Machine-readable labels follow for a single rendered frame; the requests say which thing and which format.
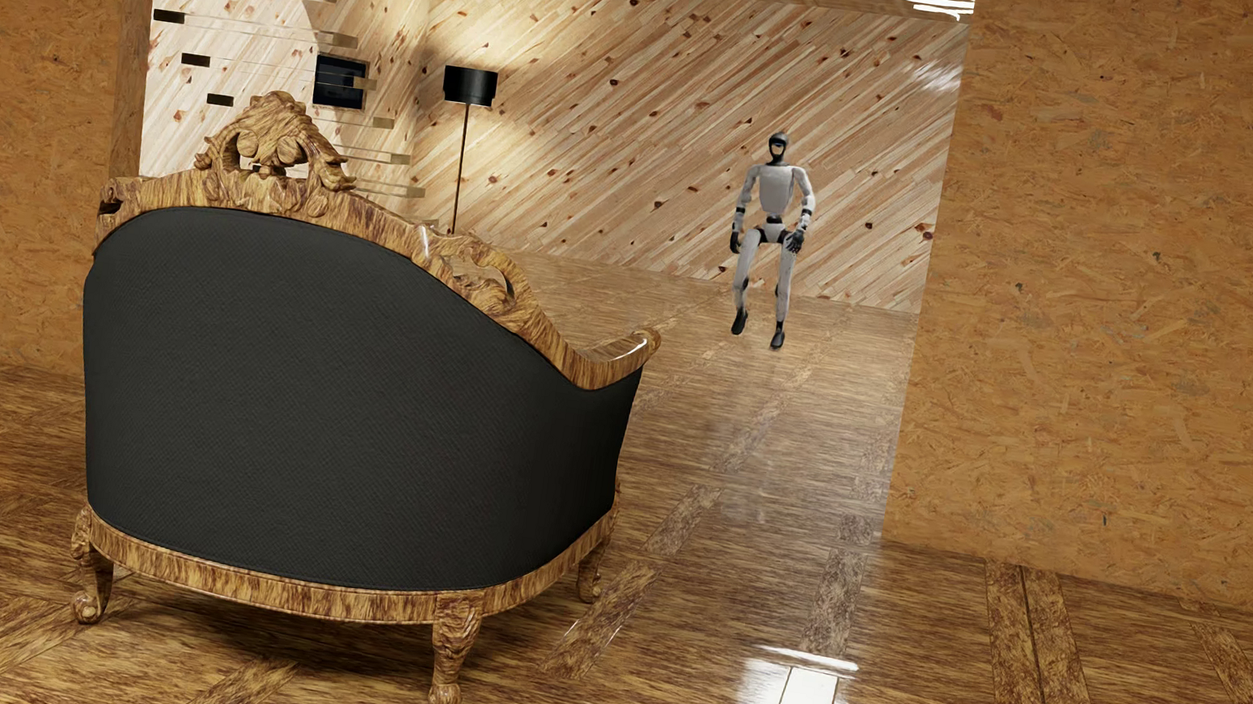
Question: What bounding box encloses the black wall box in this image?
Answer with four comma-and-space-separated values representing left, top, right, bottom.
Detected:
309, 53, 370, 113

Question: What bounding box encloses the black floor lamp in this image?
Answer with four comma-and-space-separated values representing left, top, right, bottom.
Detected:
421, 64, 501, 240

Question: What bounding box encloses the white humanoid robot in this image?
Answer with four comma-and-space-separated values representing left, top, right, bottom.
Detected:
714, 127, 827, 354

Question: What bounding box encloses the dark armchair carved wooden frame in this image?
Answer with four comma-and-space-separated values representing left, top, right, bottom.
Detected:
30, 66, 689, 704

